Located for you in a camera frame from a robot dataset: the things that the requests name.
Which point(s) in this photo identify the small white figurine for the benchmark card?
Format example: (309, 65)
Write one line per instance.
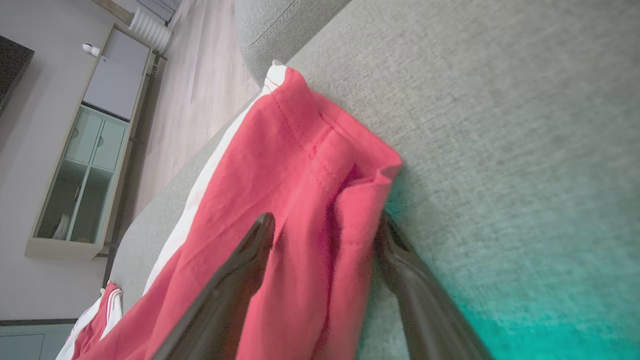
(91, 49)

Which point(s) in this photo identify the dark flat screen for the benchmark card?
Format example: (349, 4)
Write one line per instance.
(12, 70)

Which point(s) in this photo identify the red basketball jersey white sleeves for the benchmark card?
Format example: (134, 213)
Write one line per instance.
(100, 315)

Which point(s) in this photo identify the grey sofa back cushion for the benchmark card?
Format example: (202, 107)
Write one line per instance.
(280, 30)

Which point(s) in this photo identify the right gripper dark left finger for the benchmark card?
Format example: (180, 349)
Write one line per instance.
(225, 300)

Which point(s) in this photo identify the beige cabinet with glass doors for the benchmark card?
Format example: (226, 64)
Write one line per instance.
(90, 165)

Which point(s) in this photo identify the white ribbed radiator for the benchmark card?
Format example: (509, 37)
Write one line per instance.
(150, 30)

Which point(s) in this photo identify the grey-green low cabinet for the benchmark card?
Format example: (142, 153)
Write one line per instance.
(30, 342)

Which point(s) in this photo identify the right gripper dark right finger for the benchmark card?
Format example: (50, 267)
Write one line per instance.
(425, 310)

